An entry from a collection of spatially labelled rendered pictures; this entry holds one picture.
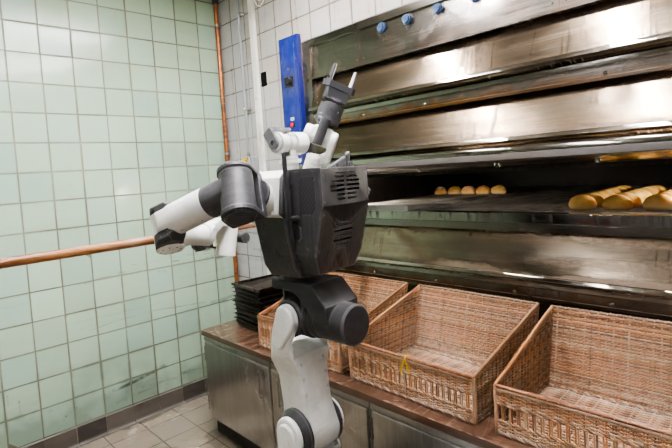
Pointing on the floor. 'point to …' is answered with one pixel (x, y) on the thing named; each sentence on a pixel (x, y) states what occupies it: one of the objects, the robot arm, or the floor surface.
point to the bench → (446, 434)
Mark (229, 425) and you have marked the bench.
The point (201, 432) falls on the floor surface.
